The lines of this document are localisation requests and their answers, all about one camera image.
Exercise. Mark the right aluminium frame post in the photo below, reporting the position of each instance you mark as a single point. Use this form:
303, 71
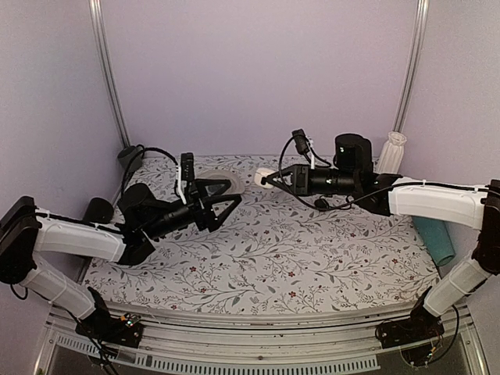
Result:
416, 47

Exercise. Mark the black earbud case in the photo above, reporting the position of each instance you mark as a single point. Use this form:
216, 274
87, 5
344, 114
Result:
321, 204

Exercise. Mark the floral patterned table mat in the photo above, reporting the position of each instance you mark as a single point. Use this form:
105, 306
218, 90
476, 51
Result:
274, 256

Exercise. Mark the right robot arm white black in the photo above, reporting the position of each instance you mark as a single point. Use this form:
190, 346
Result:
475, 206

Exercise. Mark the aluminium frame post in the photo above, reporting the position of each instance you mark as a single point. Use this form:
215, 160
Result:
98, 27
416, 47

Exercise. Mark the black cylinder speaker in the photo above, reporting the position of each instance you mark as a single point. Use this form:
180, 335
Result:
99, 210

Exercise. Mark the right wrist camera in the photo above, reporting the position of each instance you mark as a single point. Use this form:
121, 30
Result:
303, 146

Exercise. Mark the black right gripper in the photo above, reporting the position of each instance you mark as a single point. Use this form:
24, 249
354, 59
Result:
300, 183

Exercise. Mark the white ribbed vase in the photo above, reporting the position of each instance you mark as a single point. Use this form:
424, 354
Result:
392, 153

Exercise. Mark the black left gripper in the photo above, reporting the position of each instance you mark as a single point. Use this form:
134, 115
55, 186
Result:
207, 218

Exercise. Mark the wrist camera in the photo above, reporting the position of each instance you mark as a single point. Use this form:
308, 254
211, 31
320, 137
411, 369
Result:
303, 146
185, 176

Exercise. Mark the aluminium front rail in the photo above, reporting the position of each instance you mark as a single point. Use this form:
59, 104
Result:
311, 343

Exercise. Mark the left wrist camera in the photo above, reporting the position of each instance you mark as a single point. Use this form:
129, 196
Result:
185, 176

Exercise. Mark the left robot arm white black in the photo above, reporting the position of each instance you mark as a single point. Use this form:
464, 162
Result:
27, 231

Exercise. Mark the grey mug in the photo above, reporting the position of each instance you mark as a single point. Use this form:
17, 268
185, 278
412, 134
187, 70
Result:
129, 154

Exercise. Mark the white earbuds charging case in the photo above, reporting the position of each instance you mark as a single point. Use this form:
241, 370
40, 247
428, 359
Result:
260, 177

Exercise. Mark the teal cylinder roll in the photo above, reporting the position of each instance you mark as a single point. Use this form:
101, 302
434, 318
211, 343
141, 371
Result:
435, 236

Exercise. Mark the left aluminium frame post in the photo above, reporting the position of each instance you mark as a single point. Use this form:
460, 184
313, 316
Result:
98, 27

